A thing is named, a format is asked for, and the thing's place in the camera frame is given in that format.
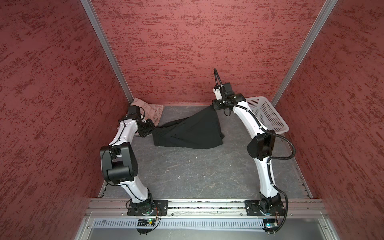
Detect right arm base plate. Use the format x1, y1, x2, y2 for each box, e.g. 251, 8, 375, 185
245, 199, 286, 217

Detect left green circuit board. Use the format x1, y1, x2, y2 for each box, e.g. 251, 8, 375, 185
137, 219, 156, 228

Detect right black corrugated cable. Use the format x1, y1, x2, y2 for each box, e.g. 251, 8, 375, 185
213, 68, 297, 233

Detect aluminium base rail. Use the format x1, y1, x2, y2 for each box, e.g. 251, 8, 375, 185
85, 198, 329, 219

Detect right green circuit board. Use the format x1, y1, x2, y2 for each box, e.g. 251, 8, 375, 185
263, 219, 279, 232

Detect white plastic basket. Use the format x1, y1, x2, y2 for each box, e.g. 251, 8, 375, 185
247, 97, 289, 135

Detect black shorts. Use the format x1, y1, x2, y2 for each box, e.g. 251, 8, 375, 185
152, 105, 225, 149

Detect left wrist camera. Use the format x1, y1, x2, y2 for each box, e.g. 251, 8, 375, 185
126, 105, 146, 121

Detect pink shorts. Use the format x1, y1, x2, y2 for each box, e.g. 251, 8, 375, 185
132, 98, 165, 126

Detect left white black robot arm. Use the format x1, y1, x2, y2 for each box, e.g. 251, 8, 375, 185
100, 116, 156, 216

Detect left aluminium corner post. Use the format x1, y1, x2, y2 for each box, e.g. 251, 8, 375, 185
81, 0, 134, 104

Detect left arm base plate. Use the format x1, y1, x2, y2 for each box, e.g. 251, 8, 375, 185
126, 200, 169, 217

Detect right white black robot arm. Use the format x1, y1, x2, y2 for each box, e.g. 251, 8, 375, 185
213, 83, 282, 216

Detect green circuit board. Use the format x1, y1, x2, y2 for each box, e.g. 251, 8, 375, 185
263, 219, 279, 232
137, 219, 156, 228

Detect right aluminium corner post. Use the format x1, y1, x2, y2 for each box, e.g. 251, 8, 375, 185
272, 0, 338, 107

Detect white slotted cable duct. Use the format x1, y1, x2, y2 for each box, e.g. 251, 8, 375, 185
93, 218, 263, 231

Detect aluminium corner post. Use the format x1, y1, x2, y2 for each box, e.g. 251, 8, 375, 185
81, 0, 134, 104
272, 0, 338, 107

